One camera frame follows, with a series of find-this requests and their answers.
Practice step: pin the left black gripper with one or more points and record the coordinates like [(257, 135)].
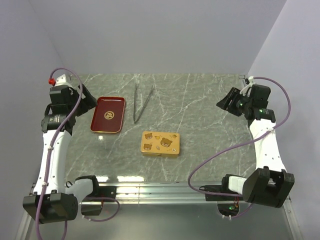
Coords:
[(87, 102)]

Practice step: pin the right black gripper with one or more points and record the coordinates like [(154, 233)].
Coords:
[(233, 95)]

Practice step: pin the grey tin lid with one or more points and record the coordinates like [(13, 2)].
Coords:
[(155, 141)]

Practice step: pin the gold tin box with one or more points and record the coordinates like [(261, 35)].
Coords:
[(170, 154)]

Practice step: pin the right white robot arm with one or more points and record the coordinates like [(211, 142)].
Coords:
[(270, 183)]

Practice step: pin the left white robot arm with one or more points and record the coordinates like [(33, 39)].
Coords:
[(51, 201)]

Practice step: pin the red rectangular tray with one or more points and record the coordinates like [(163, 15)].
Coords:
[(108, 115)]

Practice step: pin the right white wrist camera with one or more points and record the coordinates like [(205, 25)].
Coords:
[(248, 83)]

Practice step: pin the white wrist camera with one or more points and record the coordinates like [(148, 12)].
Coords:
[(248, 83), (61, 80)]

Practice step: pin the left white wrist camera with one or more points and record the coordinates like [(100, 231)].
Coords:
[(61, 80)]

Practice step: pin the aluminium rail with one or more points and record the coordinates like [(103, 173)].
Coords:
[(151, 193)]

